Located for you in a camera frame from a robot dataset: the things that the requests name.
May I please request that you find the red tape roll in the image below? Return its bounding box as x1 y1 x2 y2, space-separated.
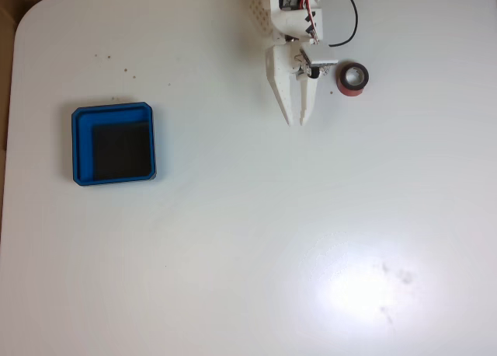
335 61 370 99

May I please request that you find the blue square box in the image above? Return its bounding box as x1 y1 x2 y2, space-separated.
71 100 158 187

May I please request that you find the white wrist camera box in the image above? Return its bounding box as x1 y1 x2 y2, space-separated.
299 45 337 80

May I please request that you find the red white servo wire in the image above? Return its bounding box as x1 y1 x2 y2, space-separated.
304 0 325 45

